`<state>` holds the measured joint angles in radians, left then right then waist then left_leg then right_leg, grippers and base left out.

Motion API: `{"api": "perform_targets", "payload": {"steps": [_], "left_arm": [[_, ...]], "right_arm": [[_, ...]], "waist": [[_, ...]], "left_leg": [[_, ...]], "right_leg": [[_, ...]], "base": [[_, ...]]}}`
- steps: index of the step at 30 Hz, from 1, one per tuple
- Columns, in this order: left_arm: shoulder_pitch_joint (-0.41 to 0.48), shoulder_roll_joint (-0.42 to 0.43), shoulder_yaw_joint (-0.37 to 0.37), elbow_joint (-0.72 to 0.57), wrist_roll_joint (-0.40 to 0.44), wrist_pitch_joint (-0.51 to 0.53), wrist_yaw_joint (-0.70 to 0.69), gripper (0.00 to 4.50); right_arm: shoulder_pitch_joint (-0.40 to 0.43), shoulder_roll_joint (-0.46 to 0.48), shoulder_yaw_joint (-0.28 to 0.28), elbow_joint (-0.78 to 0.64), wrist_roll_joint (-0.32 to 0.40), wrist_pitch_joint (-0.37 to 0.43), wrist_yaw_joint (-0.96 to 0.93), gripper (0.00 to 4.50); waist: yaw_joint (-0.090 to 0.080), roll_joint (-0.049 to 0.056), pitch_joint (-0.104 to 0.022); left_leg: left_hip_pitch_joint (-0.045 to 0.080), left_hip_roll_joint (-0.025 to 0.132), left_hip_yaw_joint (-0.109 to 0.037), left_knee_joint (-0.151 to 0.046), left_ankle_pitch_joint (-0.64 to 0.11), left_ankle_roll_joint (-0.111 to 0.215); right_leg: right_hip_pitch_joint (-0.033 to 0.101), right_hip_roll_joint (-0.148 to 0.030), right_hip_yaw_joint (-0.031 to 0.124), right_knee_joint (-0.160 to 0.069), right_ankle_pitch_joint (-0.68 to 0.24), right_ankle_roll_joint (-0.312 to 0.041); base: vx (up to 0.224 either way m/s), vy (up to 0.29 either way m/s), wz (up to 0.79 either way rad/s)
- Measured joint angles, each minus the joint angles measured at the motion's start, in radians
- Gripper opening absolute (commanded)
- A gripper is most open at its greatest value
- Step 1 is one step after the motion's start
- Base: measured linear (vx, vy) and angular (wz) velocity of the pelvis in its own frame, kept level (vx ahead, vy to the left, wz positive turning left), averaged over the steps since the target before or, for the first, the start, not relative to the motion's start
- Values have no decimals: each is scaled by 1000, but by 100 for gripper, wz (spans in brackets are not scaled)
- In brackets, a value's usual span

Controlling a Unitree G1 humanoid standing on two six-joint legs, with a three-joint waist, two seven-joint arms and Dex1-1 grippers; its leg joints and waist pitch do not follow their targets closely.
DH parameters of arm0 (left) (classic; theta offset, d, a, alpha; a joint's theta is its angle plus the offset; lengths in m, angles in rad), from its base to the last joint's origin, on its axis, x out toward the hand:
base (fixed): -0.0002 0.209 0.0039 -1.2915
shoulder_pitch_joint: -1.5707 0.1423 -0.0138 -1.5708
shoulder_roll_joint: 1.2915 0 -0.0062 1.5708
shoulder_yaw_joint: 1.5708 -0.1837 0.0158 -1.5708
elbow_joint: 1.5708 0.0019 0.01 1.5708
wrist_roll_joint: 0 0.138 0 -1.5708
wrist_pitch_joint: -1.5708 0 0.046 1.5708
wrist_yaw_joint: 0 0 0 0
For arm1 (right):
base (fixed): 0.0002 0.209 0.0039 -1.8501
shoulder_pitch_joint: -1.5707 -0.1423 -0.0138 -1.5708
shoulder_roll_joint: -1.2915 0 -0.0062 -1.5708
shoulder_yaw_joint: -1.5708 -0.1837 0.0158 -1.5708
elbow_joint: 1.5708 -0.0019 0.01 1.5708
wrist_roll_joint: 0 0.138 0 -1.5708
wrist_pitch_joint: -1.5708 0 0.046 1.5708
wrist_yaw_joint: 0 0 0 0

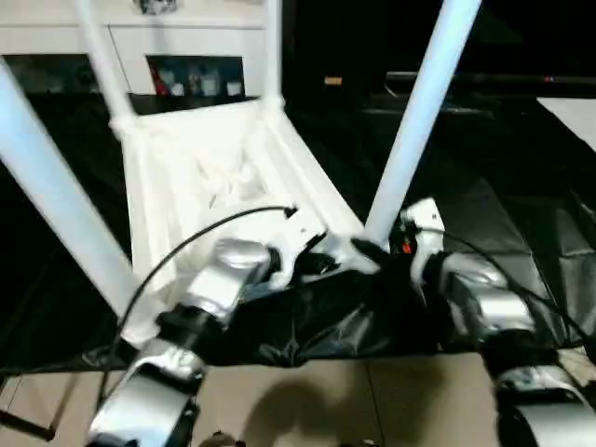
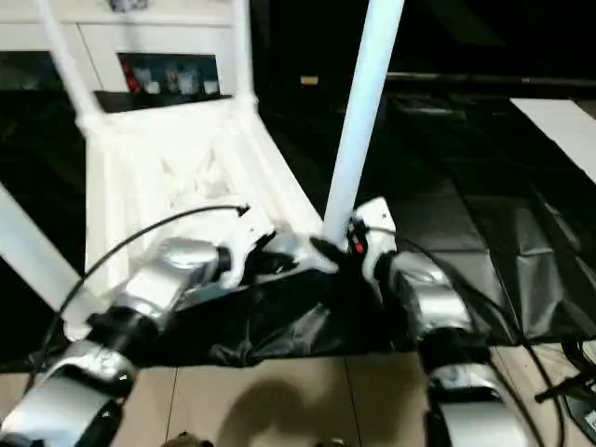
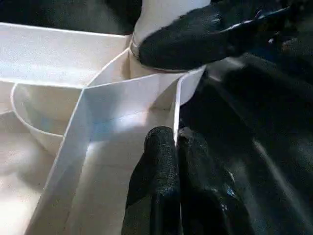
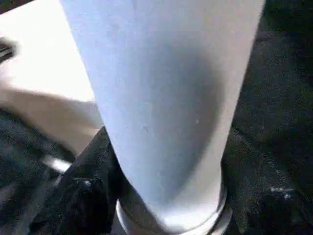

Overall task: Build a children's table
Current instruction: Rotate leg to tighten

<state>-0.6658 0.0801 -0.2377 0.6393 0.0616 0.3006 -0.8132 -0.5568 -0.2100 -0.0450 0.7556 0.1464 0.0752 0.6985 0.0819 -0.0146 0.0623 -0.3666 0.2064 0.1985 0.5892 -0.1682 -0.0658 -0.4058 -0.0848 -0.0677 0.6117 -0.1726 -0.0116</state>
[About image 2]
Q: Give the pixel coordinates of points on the white plastic table leg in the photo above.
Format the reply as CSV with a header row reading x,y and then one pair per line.
x,y
67,60
363,102
242,47
37,247

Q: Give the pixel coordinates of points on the white plastic table top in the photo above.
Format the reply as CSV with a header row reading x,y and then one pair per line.
x,y
168,158

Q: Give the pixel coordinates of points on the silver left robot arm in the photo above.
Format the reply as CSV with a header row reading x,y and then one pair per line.
x,y
172,275

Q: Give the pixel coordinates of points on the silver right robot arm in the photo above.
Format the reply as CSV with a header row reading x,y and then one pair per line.
x,y
428,298

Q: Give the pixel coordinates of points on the black mat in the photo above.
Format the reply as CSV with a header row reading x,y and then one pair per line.
x,y
466,214

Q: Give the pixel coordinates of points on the small yellow tag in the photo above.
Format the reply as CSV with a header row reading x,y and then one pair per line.
x,y
309,81

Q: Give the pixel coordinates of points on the white flat board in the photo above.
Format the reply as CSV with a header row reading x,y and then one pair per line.
x,y
557,126

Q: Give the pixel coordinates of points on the white cabinet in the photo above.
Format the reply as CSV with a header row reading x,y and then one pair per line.
x,y
158,33

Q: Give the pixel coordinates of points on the black floor stand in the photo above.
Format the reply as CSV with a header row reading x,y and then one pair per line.
x,y
573,386

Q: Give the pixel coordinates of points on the grey object on cabinet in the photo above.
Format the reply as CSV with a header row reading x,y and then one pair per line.
x,y
126,4

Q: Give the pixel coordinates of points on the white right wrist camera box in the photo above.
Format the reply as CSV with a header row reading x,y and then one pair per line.
x,y
374,223

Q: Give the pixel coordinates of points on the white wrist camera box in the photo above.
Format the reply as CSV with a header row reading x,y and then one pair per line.
x,y
247,237
374,223

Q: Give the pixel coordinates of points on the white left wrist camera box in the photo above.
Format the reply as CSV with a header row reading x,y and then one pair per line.
x,y
247,237

